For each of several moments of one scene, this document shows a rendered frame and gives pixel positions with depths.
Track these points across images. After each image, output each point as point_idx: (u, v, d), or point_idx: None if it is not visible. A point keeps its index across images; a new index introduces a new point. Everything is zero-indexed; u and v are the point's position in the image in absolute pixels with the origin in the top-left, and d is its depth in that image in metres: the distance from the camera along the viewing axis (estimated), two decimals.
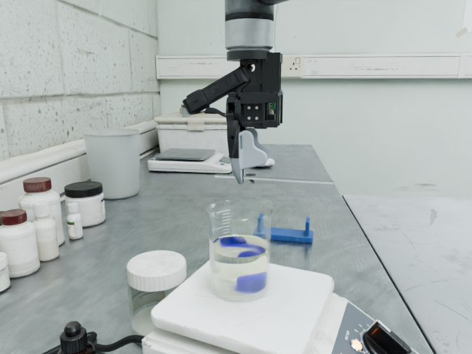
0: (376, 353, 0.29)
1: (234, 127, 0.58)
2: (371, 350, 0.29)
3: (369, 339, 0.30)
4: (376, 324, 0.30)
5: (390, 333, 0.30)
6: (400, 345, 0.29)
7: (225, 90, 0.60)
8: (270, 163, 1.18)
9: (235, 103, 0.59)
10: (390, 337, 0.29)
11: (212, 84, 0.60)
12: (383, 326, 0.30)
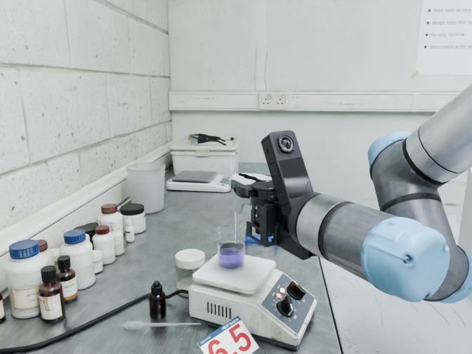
0: (291, 293, 0.67)
1: (240, 195, 0.55)
2: (289, 292, 0.67)
3: (289, 288, 0.68)
4: (291, 281, 0.68)
5: (297, 285, 0.67)
6: (300, 290, 0.67)
7: (274, 188, 0.51)
8: None
9: (260, 199, 0.53)
10: (297, 286, 0.67)
11: (279, 174, 0.50)
12: (295, 282, 0.68)
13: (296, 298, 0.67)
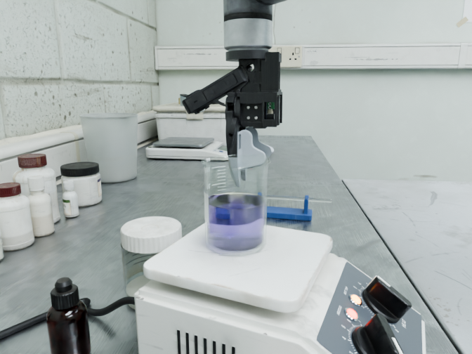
0: (376, 307, 0.28)
1: (233, 124, 0.58)
2: (371, 305, 0.29)
3: (368, 295, 0.29)
4: (376, 279, 0.29)
5: (390, 288, 0.29)
6: (400, 300, 0.28)
7: (225, 90, 0.60)
8: None
9: (234, 103, 0.59)
10: (390, 291, 0.29)
11: (211, 84, 0.60)
12: (383, 281, 0.29)
13: (390, 318, 0.28)
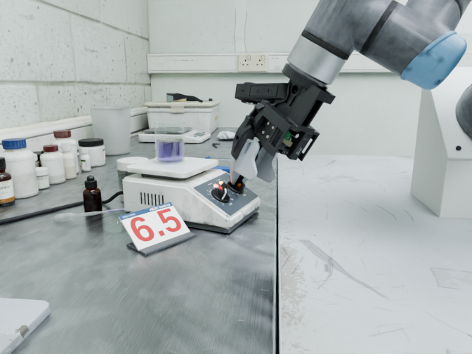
0: (229, 185, 0.64)
1: (244, 130, 0.58)
2: (227, 184, 0.64)
3: (229, 181, 0.65)
4: None
5: (237, 178, 0.64)
6: (239, 182, 0.63)
7: (264, 96, 0.58)
8: (233, 136, 1.52)
9: (260, 112, 0.57)
10: (237, 179, 0.64)
11: (259, 84, 0.59)
12: None
13: (233, 189, 0.63)
